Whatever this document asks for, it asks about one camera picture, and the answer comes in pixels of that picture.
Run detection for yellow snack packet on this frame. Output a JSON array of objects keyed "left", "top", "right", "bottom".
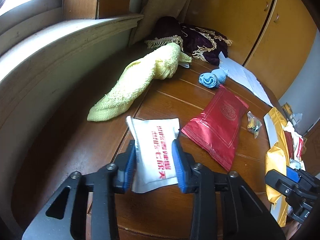
[{"left": 265, "top": 145, "right": 289, "bottom": 204}]

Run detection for white pouch with red text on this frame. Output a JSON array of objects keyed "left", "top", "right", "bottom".
[{"left": 126, "top": 116, "right": 180, "bottom": 193}]

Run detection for white packet with red label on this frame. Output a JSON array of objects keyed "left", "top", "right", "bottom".
[{"left": 291, "top": 131, "right": 303, "bottom": 161}]

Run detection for gold lined storage box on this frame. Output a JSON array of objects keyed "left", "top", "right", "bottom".
[{"left": 264, "top": 107, "right": 305, "bottom": 228}]

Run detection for red foil packet in box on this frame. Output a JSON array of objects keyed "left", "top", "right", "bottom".
[{"left": 284, "top": 131, "right": 294, "bottom": 159}]

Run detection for red foil packet on table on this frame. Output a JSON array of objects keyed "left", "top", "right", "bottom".
[{"left": 181, "top": 85, "right": 248, "bottom": 172}]

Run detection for small clear bag green items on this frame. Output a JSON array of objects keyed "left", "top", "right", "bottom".
[{"left": 247, "top": 111, "right": 262, "bottom": 139}]

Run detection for large yellow knit towel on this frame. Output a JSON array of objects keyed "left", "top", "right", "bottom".
[{"left": 87, "top": 43, "right": 191, "bottom": 122}]

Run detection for rolled blue cloth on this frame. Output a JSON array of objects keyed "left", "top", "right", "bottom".
[{"left": 199, "top": 68, "right": 227, "bottom": 88}]

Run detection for white paper sheets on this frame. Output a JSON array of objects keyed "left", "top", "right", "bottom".
[{"left": 219, "top": 52, "right": 273, "bottom": 107}]

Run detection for purple velvet gold-fringed cloth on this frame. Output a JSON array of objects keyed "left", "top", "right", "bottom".
[{"left": 145, "top": 16, "right": 233, "bottom": 66}]

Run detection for yellow wooden cabinet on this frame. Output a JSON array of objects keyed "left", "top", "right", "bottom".
[{"left": 184, "top": 0, "right": 318, "bottom": 98}]

